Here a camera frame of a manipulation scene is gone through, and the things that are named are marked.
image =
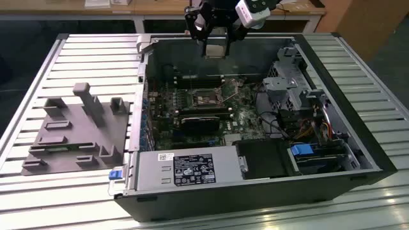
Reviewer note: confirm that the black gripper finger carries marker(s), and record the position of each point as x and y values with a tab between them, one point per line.
237	31
192	24

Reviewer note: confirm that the silver CPU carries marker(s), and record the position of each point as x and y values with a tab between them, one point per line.
214	49

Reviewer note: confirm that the CPU socket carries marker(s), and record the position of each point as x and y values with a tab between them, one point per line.
204	100

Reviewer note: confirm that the small white box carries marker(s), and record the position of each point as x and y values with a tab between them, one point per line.
120	2

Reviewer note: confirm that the grey metal drive cage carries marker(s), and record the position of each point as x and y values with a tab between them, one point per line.
281	86

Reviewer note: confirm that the flat black item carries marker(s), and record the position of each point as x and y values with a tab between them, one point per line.
318	3

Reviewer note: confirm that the large white box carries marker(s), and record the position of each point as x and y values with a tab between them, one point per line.
96	3

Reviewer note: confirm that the green motherboard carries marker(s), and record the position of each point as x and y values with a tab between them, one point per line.
245	119

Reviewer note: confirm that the wooden desk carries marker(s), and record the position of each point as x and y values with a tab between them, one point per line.
64	10

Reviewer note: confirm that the wooden cabinet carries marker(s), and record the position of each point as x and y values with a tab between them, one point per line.
366	24

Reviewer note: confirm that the black graphics card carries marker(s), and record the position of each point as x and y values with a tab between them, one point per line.
198	124

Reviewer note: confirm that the silver chipset heatsink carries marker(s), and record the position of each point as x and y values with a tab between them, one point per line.
231	139

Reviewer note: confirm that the black plastic disk bay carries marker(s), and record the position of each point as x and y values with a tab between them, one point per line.
261	158

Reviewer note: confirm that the blue disk carrier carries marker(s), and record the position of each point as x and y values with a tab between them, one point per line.
302	149

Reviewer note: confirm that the grey parts rack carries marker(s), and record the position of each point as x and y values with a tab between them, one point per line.
80	134

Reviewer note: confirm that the grey power supply unit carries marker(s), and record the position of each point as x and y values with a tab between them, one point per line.
149	167

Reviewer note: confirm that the green RAM stick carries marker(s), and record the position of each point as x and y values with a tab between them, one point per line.
57	150

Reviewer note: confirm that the blue case latch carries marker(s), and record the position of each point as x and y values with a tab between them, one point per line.
114	175

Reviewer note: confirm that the black open PC case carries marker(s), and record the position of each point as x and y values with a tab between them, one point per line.
223	206

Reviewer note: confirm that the small grey wrist camera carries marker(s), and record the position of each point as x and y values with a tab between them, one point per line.
198	22

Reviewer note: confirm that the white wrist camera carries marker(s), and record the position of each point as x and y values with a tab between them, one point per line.
250	14

